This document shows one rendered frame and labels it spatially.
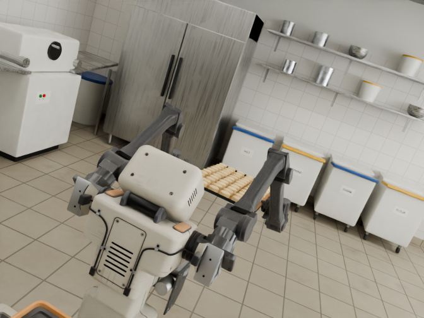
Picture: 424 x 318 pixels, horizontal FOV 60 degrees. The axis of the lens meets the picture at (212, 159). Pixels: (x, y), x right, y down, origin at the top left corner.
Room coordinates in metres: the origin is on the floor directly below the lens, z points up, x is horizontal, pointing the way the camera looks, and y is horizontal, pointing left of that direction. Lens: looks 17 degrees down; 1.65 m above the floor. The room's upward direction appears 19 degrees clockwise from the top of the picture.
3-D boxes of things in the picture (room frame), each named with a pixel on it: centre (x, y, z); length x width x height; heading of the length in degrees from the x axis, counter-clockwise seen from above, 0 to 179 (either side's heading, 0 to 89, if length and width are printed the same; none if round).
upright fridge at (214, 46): (4.79, 0.70, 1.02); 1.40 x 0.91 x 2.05; 82
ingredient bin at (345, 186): (4.56, -1.70, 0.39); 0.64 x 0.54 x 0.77; 171
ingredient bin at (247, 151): (4.75, -0.41, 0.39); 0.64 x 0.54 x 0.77; 174
